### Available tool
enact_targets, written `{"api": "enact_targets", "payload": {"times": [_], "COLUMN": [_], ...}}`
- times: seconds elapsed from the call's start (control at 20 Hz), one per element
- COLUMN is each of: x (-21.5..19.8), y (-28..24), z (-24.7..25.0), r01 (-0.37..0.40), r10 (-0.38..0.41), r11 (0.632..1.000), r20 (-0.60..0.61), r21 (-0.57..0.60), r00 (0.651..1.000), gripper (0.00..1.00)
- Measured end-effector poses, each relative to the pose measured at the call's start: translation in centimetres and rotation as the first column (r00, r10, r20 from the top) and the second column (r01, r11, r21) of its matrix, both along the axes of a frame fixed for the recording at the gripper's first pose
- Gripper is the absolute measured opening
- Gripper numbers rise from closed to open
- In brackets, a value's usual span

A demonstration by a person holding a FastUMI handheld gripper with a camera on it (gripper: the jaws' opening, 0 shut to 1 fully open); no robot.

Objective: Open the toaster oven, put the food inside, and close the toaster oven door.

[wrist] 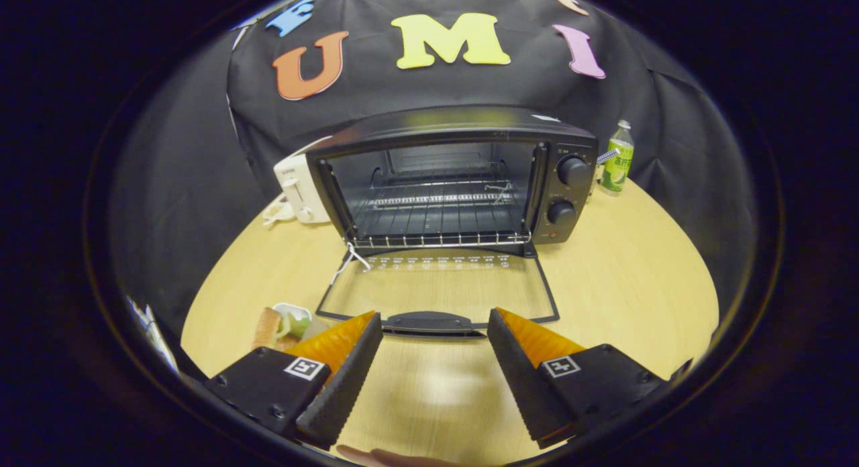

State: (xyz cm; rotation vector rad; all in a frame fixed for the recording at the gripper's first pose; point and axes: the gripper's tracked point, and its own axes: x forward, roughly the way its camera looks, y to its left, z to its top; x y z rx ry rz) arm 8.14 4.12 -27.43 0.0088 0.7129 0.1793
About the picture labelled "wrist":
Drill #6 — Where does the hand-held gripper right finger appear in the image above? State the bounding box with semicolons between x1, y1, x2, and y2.
487;307;692;450

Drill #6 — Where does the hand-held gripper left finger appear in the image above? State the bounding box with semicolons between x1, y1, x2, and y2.
203;311;384;451

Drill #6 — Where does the sandwich with lettuce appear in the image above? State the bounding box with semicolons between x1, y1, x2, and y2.
252;306;313;352

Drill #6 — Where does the black toaster oven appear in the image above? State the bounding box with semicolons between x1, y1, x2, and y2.
305;105;600;338

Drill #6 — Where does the white pop-up toaster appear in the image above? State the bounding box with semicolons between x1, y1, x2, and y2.
273;137;333;225

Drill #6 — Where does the white dish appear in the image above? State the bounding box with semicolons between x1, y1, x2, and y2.
272;302;314;340

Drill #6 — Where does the white and blue object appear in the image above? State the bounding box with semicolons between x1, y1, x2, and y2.
128;298;179;374

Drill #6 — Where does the clear bottle with green label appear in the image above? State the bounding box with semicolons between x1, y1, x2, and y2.
601;119;635;194

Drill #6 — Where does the wire oven rack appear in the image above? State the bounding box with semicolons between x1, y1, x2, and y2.
349;178;532;248

